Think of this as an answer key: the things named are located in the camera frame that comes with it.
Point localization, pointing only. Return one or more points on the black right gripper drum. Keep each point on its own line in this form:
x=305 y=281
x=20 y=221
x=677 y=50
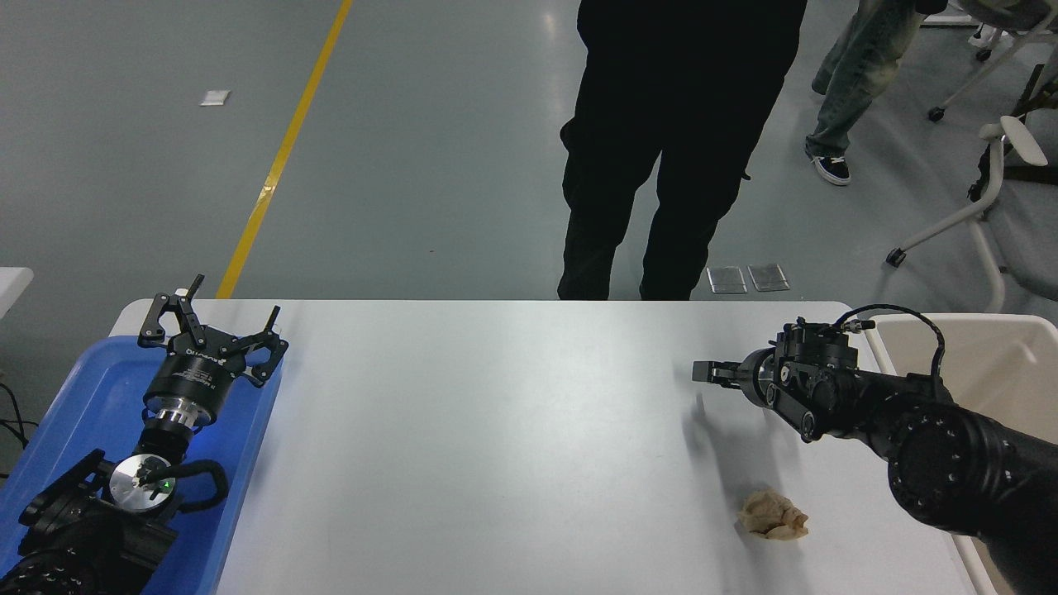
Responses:
x=759 y=376

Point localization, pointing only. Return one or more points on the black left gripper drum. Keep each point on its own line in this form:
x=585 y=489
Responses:
x=194 y=376

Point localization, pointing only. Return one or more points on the tan paper ball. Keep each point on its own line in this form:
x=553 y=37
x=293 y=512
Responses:
x=771 y=516

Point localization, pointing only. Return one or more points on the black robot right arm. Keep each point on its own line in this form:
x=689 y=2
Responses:
x=950 y=463

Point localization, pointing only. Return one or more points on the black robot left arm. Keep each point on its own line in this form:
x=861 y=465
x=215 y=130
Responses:
x=136 y=481

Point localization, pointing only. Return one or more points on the metal floor plate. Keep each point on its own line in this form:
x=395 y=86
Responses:
x=726 y=280
x=769 y=278

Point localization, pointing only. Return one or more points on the blue plastic tray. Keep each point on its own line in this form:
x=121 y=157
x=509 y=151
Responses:
x=91 y=397

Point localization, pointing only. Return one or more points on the white side table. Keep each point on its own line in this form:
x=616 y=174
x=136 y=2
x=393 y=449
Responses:
x=12 y=285

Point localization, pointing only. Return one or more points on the large pale bin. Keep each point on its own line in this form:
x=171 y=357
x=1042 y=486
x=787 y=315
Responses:
x=992 y=364

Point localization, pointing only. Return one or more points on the person in black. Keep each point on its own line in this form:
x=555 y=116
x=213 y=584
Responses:
x=678 y=99

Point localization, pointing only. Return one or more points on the person in jeans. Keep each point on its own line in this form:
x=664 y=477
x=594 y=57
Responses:
x=860 y=74

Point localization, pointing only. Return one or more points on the white wheeled chair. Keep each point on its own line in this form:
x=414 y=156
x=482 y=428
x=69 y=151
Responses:
x=1000 y=45

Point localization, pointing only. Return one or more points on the white frame office chair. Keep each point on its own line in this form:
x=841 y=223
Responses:
x=992 y=207

